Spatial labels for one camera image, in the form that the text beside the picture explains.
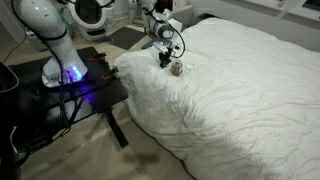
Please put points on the orange black clamp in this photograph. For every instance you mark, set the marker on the orange black clamp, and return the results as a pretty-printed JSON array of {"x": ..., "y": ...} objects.
[
  {"x": 96, "y": 57},
  {"x": 110, "y": 74}
]

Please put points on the dark floor mat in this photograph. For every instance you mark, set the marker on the dark floor mat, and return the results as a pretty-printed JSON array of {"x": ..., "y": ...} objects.
[{"x": 126, "y": 37}]

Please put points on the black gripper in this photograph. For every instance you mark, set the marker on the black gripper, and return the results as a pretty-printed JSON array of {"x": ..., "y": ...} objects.
[{"x": 165, "y": 57}]

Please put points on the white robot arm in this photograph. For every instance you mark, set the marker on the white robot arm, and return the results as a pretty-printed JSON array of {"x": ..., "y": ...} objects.
[{"x": 65, "y": 65}]

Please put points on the white round pet litter box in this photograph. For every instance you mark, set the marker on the white round pet litter box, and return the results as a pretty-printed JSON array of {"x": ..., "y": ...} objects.
[{"x": 92, "y": 17}]

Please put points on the orange black clamp far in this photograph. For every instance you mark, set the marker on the orange black clamp far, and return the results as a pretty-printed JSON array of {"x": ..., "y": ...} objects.
[{"x": 96, "y": 57}]

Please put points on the orange black clamp near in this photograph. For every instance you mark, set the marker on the orange black clamp near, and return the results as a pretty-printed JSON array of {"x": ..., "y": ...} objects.
[{"x": 110, "y": 74}]

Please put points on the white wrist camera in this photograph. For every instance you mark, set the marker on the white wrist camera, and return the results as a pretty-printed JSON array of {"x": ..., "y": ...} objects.
[{"x": 160, "y": 46}]

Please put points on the white bed duvet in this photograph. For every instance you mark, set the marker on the white bed duvet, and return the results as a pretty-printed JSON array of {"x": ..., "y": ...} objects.
[{"x": 248, "y": 110}]

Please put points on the black robot table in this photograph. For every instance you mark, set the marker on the black robot table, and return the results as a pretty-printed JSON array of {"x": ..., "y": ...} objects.
[{"x": 38, "y": 113}]

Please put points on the cream armchair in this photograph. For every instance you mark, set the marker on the cream armchair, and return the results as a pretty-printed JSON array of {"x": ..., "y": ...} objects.
[{"x": 183, "y": 13}]

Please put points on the white jar lid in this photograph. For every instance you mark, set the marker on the white jar lid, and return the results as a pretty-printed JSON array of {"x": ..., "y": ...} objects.
[{"x": 189, "y": 66}]

